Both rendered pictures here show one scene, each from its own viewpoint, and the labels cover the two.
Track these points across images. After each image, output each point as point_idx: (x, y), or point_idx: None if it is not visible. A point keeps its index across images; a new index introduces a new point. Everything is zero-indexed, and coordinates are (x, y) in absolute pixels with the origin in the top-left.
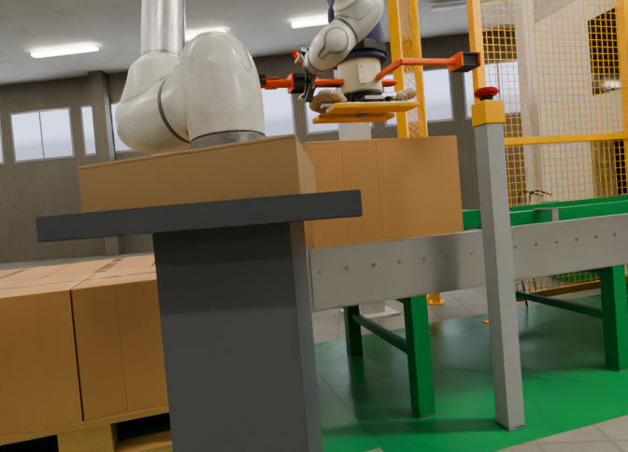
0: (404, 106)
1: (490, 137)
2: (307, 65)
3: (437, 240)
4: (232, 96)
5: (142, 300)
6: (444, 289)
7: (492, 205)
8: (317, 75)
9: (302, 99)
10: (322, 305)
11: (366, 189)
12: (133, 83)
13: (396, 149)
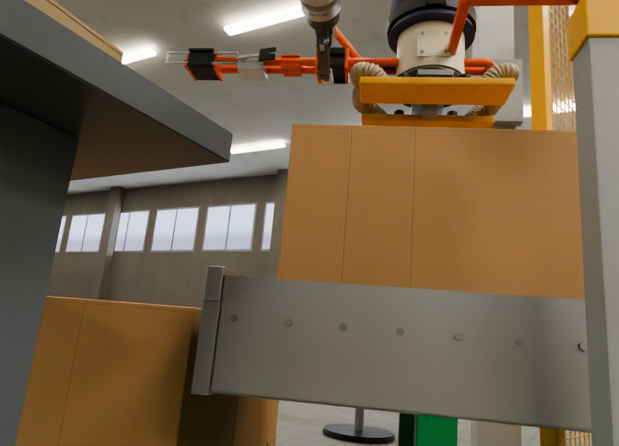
0: (486, 86)
1: (597, 64)
2: (301, 6)
3: (496, 303)
4: None
5: None
6: (505, 416)
7: (600, 212)
8: (323, 26)
9: (328, 84)
10: (227, 384)
11: (389, 206)
12: None
13: (456, 146)
